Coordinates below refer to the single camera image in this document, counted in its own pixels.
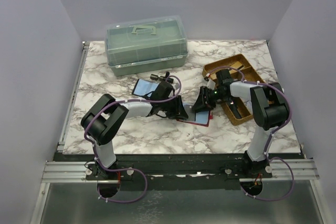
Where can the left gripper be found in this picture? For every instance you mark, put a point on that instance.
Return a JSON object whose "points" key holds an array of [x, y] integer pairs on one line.
{"points": [[177, 107]]}

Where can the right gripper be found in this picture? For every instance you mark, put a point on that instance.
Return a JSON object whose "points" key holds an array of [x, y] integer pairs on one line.
{"points": [[205, 99]]}

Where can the red card holder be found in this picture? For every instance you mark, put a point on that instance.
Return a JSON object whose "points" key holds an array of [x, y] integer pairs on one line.
{"points": [[199, 118]]}

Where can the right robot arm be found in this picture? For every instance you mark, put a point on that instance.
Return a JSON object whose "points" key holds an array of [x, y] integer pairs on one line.
{"points": [[270, 109]]}

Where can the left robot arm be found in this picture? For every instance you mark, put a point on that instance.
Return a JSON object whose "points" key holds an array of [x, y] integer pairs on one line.
{"points": [[102, 122]]}

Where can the black tool in tray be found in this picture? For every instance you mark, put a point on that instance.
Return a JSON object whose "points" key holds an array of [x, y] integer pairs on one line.
{"points": [[236, 107]]}

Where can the smartphone with blue screen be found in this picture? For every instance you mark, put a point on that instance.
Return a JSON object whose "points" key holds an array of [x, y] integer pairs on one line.
{"points": [[144, 88]]}

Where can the black T-shaped pipe fitting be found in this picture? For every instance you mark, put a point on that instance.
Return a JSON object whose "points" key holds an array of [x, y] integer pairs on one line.
{"points": [[166, 78]]}

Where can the brown woven tray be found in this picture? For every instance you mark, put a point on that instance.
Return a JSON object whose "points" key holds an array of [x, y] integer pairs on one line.
{"points": [[241, 63]]}

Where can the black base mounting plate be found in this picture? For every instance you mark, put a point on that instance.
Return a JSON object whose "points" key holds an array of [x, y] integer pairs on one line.
{"points": [[177, 171]]}

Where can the green plastic storage box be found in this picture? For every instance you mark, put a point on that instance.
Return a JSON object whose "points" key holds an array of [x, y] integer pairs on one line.
{"points": [[146, 45]]}

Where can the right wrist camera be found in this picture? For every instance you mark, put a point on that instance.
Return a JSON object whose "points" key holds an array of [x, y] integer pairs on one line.
{"points": [[210, 83]]}

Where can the aluminium rail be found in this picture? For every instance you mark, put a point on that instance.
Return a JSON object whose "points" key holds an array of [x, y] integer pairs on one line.
{"points": [[75, 172]]}

